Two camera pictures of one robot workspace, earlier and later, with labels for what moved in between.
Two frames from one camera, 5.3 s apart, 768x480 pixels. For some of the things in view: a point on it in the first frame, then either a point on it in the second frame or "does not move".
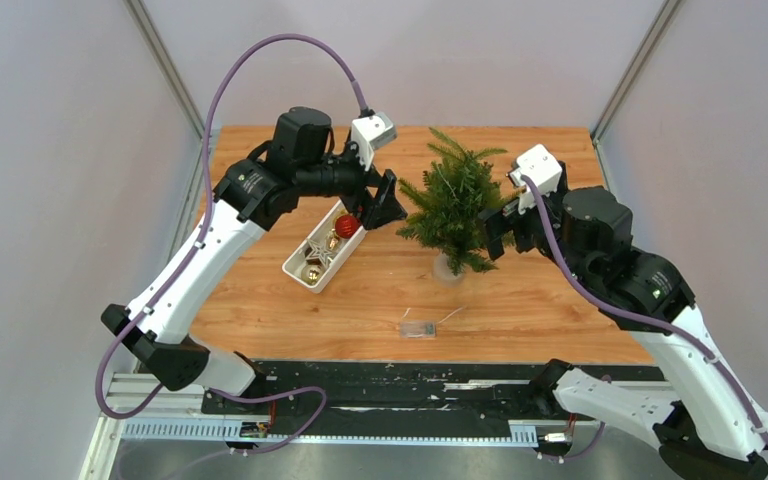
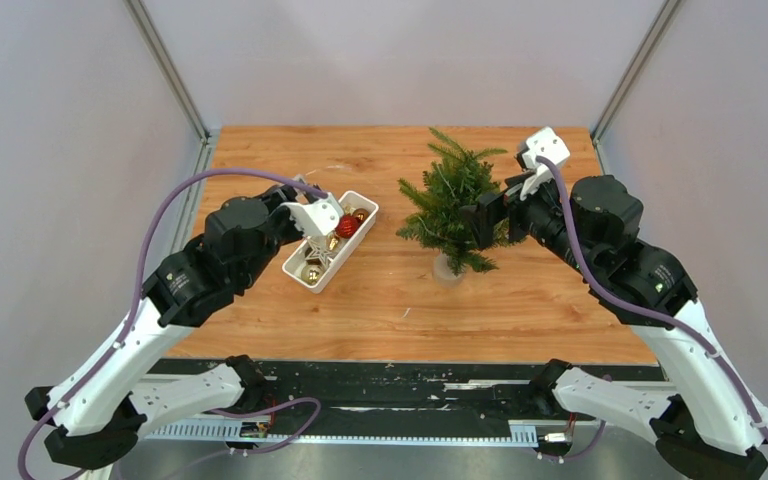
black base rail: (323, 392) does not move
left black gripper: (385, 206) → (280, 195)
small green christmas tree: (459, 186) does not move
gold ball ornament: (311, 274) does not move
